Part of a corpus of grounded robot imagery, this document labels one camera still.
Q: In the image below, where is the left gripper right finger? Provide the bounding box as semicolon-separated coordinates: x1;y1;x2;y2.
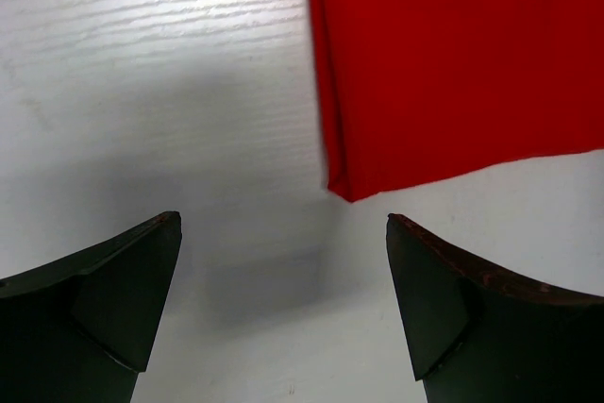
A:
386;214;603;403

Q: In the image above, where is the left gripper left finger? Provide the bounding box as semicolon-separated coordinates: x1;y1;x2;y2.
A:
1;211;181;402

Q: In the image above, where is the red t shirt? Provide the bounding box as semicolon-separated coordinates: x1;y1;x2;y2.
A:
310;0;603;202

